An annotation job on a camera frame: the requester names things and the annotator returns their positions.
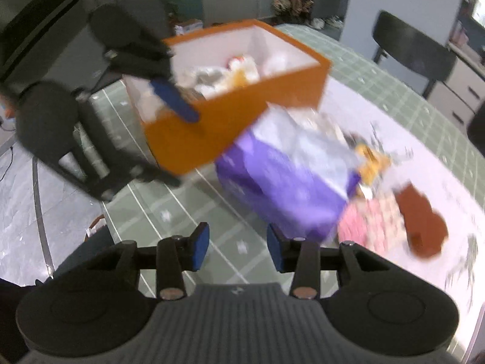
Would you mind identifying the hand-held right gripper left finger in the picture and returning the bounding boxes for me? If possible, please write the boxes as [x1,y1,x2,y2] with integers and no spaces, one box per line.
[87,222,210,299]

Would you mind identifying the orange cardboard box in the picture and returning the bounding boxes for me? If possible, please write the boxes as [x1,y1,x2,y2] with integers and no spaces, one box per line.
[123,19,332,177]

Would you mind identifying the yellow snack packet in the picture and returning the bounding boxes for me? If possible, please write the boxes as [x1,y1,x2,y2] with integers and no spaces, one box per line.
[354,142,393,200]

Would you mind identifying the purple tissue pack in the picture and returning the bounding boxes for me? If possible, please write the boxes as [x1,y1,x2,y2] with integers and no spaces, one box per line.
[215,108,360,242]

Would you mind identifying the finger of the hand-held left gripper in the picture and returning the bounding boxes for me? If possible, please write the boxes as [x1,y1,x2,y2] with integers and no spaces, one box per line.
[108,38,199,123]
[49,94,182,202]

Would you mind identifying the pink and white crochet hat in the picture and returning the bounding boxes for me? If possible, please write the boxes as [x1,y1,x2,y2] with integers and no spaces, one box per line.
[337,191,410,253]

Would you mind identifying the white and blue carton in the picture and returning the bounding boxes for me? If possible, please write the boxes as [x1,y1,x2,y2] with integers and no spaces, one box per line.
[174,19,204,35]

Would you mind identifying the white sneakers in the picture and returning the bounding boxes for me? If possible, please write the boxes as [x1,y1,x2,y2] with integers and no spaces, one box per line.
[313,16,344,29]

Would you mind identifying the brown bear-shaped felt pad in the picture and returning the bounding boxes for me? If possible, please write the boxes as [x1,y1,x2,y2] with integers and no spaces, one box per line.
[394,182,450,261]

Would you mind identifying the white drawer cabinet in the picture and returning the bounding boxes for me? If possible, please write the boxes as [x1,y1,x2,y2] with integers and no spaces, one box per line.
[430,42,485,130]

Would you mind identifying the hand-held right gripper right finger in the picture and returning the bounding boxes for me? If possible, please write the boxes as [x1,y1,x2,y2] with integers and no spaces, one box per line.
[267,224,387,298]

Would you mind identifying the white printed table runner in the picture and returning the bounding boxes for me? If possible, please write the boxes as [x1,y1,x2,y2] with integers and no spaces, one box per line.
[322,79,485,364]

